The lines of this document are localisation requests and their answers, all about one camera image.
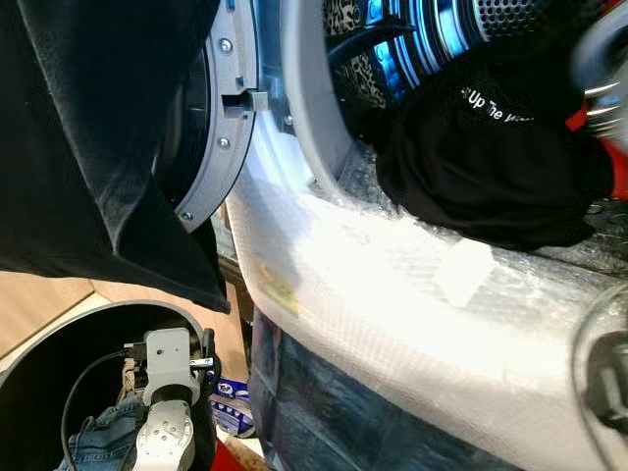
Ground white washing machine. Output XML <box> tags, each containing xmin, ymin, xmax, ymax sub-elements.
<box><xmin>224</xmin><ymin>0</ymin><xmax>628</xmax><ymax>471</ymax></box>

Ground clear bubble wrap sheet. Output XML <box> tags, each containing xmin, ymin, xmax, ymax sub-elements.
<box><xmin>228</xmin><ymin>147</ymin><xmax>628</xmax><ymax>471</ymax></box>

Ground perforated steel washer drum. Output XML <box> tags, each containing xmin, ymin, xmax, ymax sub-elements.
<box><xmin>324</xmin><ymin>0</ymin><xmax>628</xmax><ymax>109</ymax></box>

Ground black drum paddle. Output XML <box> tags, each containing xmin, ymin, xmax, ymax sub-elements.
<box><xmin>329</xmin><ymin>25</ymin><xmax>418</xmax><ymax>75</ymax></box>

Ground dark blue washer panel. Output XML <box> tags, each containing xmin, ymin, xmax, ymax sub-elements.
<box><xmin>247</xmin><ymin>309</ymin><xmax>511</xmax><ymax>471</ymax></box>

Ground grey rubber door seal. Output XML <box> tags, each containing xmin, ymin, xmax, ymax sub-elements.
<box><xmin>278</xmin><ymin>0</ymin><xmax>364</xmax><ymax>197</ymax></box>

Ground grey washer door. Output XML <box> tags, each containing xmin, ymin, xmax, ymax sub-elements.
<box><xmin>162</xmin><ymin>0</ymin><xmax>271</xmax><ymax>234</ymax></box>

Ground blue printed package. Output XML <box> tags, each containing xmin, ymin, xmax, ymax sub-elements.
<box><xmin>211</xmin><ymin>378</ymin><xmax>258</xmax><ymax>441</ymax></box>

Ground red mat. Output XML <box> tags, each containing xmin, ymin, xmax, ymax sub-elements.
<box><xmin>211</xmin><ymin>440</ymin><xmax>244</xmax><ymax>471</ymax></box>

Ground black hanging cloth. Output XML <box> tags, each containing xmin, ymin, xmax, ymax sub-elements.
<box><xmin>0</xmin><ymin>0</ymin><xmax>232</xmax><ymax>315</ymax></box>

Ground blue denim jeans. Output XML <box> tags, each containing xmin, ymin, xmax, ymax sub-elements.
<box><xmin>57</xmin><ymin>392</ymin><xmax>148</xmax><ymax>471</ymax></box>

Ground light wooden cabinet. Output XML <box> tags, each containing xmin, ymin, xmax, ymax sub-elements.
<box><xmin>0</xmin><ymin>273</ymin><xmax>246</xmax><ymax>384</ymax></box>

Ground black round bucket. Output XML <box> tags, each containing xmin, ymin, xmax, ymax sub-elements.
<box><xmin>0</xmin><ymin>299</ymin><xmax>219</xmax><ymax>471</ymax></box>

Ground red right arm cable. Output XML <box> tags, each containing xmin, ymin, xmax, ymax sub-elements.
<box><xmin>565</xmin><ymin>103</ymin><xmax>628</xmax><ymax>202</ymax></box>

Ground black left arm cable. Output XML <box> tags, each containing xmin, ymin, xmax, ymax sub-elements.
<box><xmin>59</xmin><ymin>346</ymin><xmax>150</xmax><ymax>467</ymax></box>

